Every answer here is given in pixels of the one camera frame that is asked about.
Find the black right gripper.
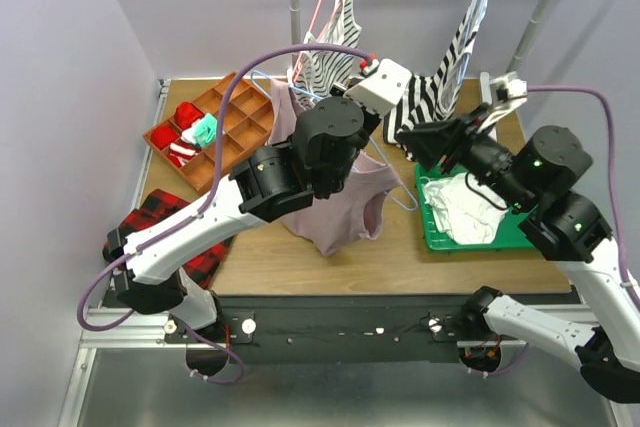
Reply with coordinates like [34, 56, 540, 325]
[395, 100, 535, 210]

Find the mauve tank top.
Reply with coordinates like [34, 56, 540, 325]
[268, 77, 404, 257]

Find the blue wire hanger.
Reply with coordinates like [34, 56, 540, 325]
[453, 0, 489, 87]
[249, 69, 420, 212]

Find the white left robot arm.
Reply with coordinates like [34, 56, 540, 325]
[114, 95, 386, 342]

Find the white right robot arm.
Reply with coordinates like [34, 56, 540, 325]
[397, 116, 639, 404]

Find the wide striped black white top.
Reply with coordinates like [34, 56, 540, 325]
[383, 19, 463, 161]

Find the thin striped white tank top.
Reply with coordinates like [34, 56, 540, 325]
[289, 0, 362, 111]

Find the white garment in tray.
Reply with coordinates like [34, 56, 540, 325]
[422, 173, 508, 245]

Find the green plastic tray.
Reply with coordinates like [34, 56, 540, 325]
[414, 164, 533, 253]

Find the teal and white sock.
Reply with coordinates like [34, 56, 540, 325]
[181, 113, 218, 148]

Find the brown compartment organizer tray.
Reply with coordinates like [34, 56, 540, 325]
[143, 73, 274, 201]

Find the red sock rolled back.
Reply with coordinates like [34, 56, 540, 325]
[174, 102, 204, 130]

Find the red sock rolled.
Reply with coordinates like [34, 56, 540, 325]
[149, 124, 180, 150]
[174, 102, 204, 130]

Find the red white striped sock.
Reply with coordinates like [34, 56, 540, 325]
[167, 142, 198, 169]

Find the red sock rolled front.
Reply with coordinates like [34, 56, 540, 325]
[149, 124, 180, 150]

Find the red black plaid shirt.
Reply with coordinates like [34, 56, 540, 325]
[117, 189, 234, 289]

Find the grey right rack pole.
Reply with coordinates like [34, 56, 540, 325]
[505, 0, 551, 73]

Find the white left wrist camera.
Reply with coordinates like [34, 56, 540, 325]
[345, 59, 413, 118]

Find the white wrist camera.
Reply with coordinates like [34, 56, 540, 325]
[480, 71, 528, 131]
[345, 59, 413, 118]

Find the white rack base rail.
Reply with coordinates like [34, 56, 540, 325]
[478, 72, 499, 97]

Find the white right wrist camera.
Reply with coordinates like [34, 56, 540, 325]
[480, 71, 528, 131]

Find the pink wire hanger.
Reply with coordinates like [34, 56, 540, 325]
[291, 0, 360, 83]

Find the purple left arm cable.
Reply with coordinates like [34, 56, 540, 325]
[75, 44, 376, 384]

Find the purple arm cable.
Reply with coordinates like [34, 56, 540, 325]
[467, 84, 640, 378]
[75, 44, 376, 384]

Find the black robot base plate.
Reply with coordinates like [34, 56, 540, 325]
[164, 294, 531, 366]

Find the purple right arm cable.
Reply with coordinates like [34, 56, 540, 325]
[467, 84, 640, 378]

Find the aluminium frame rail left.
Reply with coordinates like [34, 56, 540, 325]
[57, 79, 171, 426]

